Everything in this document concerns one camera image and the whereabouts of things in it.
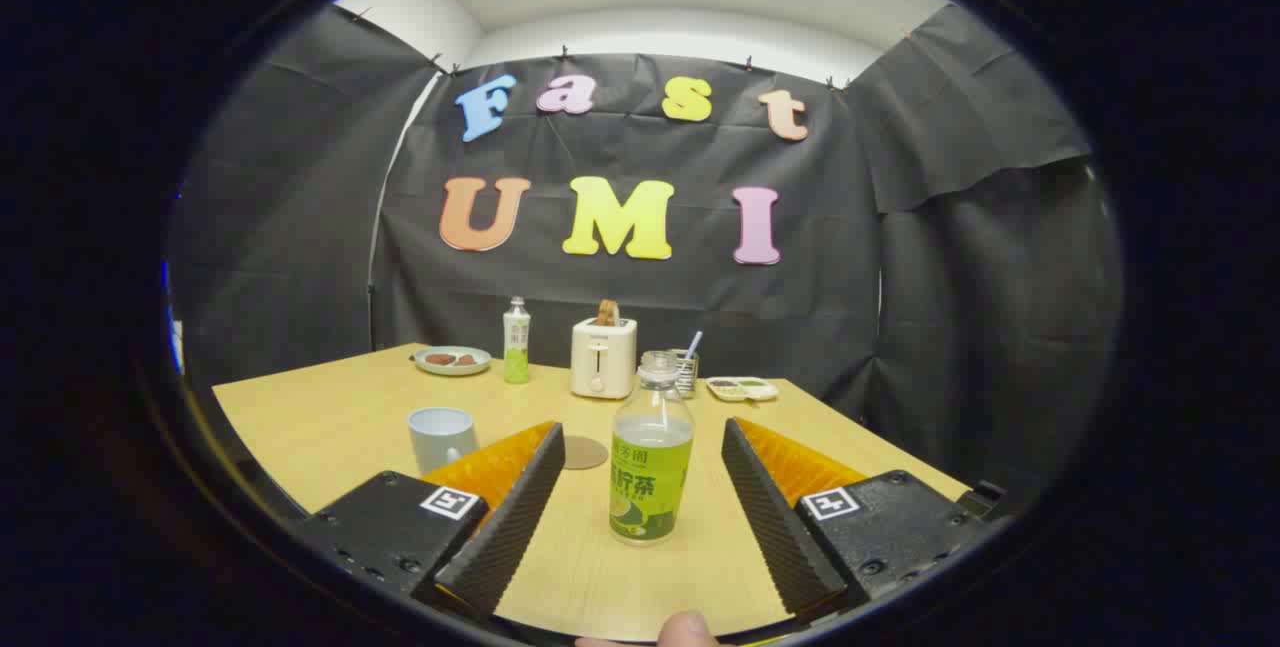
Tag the pale blue cup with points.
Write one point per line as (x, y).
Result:
(440, 439)

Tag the white divided dish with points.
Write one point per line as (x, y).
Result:
(742, 389)

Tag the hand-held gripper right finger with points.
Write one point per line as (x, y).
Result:
(775, 517)

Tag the pale green plate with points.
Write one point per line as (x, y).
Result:
(452, 368)

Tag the capped green drink bottle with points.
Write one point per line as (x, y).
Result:
(516, 347)

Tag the round brown coaster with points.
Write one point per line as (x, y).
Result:
(587, 453)

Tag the cream toaster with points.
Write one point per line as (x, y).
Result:
(600, 362)

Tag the wooden table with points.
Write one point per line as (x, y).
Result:
(340, 417)

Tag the brown bread slice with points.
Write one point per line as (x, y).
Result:
(608, 313)

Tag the green label juice bottle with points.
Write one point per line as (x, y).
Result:
(650, 487)

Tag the pale straw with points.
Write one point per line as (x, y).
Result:
(693, 345)

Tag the black backdrop cloth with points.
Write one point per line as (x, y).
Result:
(830, 327)

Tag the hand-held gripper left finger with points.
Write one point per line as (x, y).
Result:
(510, 517)

